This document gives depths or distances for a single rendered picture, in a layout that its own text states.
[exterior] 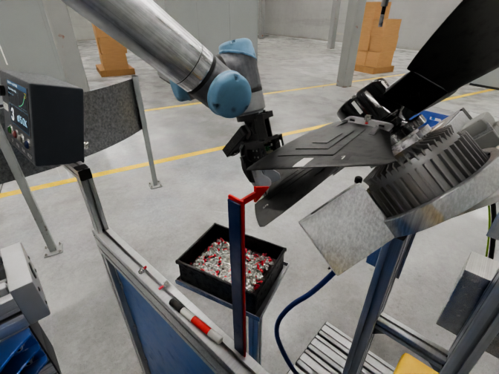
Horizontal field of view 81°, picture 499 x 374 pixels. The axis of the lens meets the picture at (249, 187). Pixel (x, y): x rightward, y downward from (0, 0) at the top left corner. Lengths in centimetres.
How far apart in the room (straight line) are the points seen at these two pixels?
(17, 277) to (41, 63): 581
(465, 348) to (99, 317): 159
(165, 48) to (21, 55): 593
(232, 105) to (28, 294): 47
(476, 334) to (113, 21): 94
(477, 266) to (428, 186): 38
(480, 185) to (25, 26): 621
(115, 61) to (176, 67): 801
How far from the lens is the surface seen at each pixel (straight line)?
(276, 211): 69
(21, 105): 88
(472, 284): 94
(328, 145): 47
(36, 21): 631
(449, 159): 64
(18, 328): 70
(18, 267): 68
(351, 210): 64
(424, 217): 61
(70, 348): 182
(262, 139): 67
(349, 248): 64
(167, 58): 48
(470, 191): 61
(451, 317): 103
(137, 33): 47
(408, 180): 63
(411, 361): 39
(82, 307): 195
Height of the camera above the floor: 139
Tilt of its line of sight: 31 degrees down
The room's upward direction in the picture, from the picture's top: straight up
